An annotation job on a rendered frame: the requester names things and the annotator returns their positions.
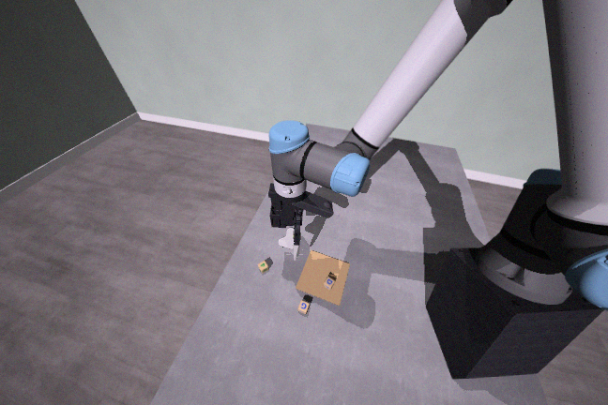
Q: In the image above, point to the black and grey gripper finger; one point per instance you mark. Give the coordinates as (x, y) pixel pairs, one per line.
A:
(288, 241)

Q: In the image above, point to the peach flat mat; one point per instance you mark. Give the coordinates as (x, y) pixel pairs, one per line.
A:
(315, 272)

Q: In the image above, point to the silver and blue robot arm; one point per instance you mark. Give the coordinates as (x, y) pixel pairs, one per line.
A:
(576, 236)

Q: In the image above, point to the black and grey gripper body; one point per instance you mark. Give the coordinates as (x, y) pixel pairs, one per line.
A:
(284, 213)

